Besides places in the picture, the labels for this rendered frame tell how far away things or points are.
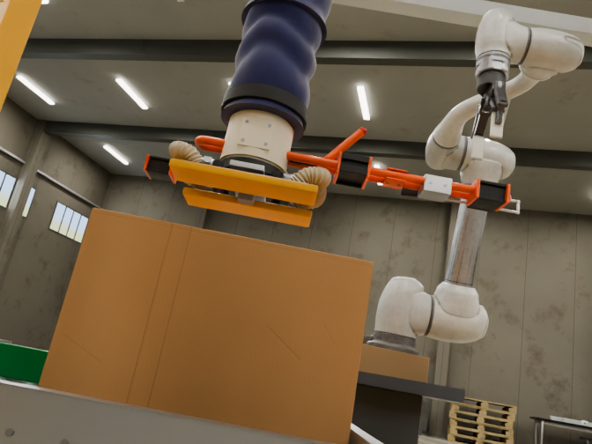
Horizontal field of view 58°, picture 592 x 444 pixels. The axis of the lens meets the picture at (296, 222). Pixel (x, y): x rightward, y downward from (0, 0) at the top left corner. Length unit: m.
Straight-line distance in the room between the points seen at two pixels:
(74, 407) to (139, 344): 0.19
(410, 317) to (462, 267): 0.27
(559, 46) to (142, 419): 1.37
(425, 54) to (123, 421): 8.60
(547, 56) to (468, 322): 0.93
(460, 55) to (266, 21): 7.84
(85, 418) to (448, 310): 1.37
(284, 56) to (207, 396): 0.83
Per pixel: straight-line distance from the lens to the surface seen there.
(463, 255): 2.03
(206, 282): 1.10
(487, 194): 1.40
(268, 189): 1.22
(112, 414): 0.96
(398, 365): 1.88
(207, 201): 1.41
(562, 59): 1.67
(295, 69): 1.39
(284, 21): 1.45
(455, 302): 2.00
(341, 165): 1.32
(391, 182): 1.37
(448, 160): 2.04
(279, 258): 1.10
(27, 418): 1.00
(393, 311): 1.97
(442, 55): 9.19
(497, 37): 1.61
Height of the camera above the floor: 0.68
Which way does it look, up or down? 16 degrees up
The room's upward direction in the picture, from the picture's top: 11 degrees clockwise
